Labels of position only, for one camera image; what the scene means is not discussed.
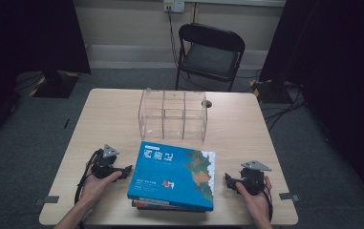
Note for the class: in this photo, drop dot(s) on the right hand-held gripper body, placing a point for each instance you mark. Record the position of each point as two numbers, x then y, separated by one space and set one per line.
253 179

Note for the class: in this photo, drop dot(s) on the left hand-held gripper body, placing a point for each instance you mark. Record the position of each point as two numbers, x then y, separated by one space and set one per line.
101 165

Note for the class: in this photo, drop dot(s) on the red illustrated book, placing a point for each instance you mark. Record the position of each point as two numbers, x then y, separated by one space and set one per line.
151 203

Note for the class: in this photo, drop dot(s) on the thick blue book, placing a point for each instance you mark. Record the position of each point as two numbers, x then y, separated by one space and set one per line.
173 175

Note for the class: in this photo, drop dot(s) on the clear acrylic book organizer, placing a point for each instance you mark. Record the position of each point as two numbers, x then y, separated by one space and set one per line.
173 116

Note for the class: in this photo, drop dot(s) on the person's right hand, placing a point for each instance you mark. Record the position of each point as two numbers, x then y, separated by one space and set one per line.
257 203

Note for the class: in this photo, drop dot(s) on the person's left hand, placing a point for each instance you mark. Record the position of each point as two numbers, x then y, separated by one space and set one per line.
95 189

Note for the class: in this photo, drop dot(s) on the grey tape strip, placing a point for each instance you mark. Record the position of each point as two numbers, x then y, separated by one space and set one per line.
288 196
49 199

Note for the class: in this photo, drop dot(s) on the black stand base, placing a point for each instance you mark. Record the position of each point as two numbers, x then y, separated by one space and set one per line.
55 84
267 90

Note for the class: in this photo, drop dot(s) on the black folding chair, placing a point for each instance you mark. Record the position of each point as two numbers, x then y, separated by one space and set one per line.
209 57

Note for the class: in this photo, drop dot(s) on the black curtain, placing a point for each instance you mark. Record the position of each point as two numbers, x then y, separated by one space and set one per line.
26 38
338 63

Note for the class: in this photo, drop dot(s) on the white wall socket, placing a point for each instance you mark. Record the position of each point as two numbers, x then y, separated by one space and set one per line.
174 5

